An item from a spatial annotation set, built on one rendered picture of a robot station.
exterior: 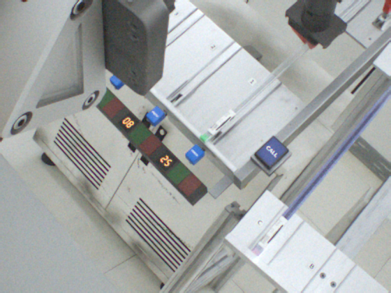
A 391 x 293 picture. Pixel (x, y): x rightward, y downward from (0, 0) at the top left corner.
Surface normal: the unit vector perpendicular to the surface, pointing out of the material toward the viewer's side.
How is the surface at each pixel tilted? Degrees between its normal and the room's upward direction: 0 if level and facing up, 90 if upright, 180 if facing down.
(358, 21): 43
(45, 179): 0
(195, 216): 90
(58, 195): 0
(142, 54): 127
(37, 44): 82
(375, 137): 90
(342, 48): 90
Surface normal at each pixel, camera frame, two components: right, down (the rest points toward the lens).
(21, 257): 0.46, -0.70
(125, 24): -0.64, 0.69
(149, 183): -0.56, 0.25
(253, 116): -0.05, -0.34
